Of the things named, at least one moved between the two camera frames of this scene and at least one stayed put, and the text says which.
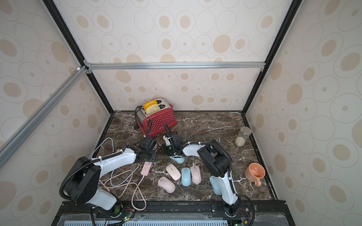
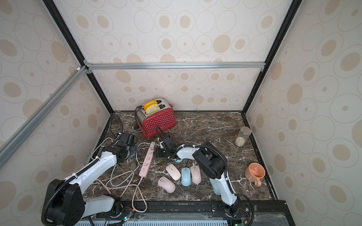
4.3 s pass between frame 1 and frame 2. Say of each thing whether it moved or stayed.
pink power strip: stayed
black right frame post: stayed
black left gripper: moved
